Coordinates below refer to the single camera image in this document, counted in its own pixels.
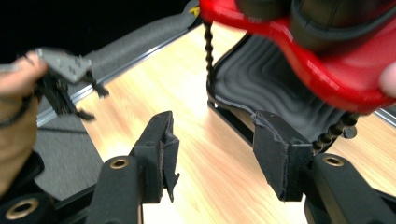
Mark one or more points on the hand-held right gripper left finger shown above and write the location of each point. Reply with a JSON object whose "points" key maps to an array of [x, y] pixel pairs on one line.
{"points": [[154, 155]]}

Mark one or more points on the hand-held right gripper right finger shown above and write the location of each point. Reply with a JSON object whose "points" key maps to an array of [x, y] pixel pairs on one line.
{"points": [[280, 152]]}

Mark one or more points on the red and black shoe rack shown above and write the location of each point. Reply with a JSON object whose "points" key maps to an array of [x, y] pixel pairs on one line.
{"points": [[327, 77]]}

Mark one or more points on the black leather shoe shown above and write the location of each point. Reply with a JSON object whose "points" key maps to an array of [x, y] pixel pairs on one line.
{"points": [[336, 28]]}

